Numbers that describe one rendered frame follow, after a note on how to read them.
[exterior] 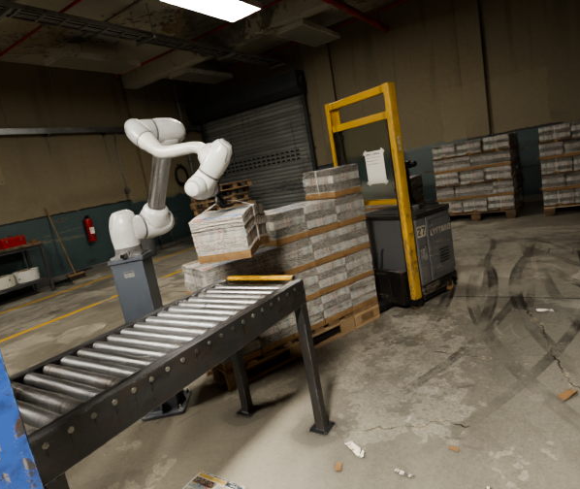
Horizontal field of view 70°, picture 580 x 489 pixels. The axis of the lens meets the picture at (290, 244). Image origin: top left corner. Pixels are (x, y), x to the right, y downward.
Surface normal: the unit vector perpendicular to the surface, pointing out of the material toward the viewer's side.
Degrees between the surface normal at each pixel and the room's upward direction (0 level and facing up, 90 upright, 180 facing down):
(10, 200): 90
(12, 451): 90
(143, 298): 90
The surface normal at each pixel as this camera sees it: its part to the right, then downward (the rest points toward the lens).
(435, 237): 0.58, 0.04
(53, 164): 0.83, -0.05
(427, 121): -0.54, 0.24
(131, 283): 0.06, 0.16
